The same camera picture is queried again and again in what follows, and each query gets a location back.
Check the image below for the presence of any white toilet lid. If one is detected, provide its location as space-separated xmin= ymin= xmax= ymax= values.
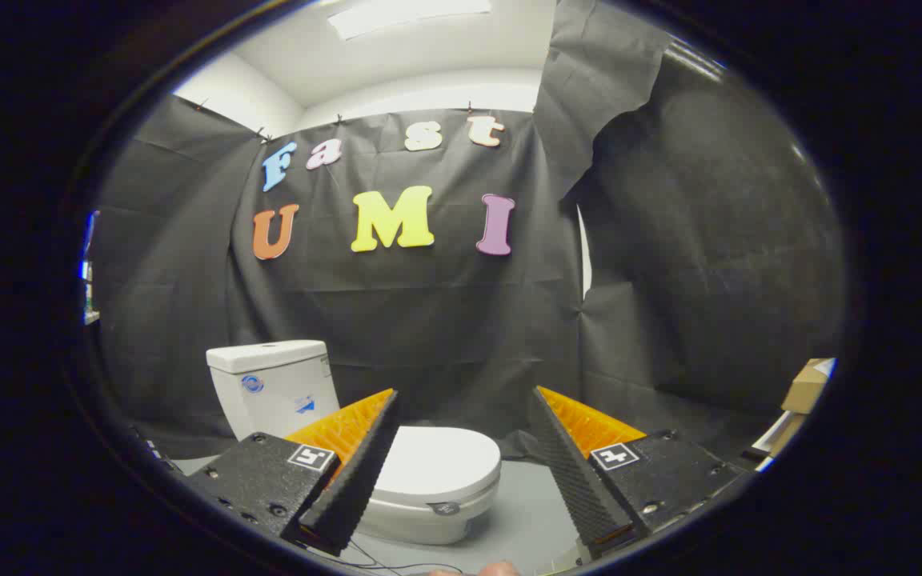
xmin=371 ymin=426 xmax=503 ymax=509

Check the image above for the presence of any black backdrop cloth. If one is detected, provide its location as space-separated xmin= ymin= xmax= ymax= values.
xmin=89 ymin=0 xmax=844 ymax=465

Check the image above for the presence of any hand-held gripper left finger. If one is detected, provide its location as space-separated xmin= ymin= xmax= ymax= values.
xmin=186 ymin=389 xmax=399 ymax=557

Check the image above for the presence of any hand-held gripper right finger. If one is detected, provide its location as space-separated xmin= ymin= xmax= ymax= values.
xmin=531 ymin=386 xmax=754 ymax=561

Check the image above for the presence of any cardboard box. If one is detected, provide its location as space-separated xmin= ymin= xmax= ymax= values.
xmin=781 ymin=358 xmax=836 ymax=414

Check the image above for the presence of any white toilet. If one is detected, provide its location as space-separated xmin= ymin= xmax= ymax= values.
xmin=206 ymin=340 xmax=503 ymax=546

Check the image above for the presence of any thin black cable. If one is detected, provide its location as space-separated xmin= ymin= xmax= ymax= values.
xmin=305 ymin=538 xmax=430 ymax=574

